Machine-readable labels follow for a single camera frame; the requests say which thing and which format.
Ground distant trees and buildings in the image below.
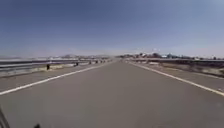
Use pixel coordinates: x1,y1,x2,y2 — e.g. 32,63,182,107
116,52,224,61

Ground metal guardrail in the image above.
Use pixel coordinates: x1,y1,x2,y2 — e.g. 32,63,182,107
0,57,113,76
124,57,224,73

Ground white painted edge line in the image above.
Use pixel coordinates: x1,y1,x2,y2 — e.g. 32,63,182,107
126,60,224,98
0,60,114,96

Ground grey asphalt road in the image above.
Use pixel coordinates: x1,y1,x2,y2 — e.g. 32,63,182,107
0,59,224,128

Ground sandy roadside strip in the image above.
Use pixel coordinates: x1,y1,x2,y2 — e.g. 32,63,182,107
129,60,224,79
0,60,108,79

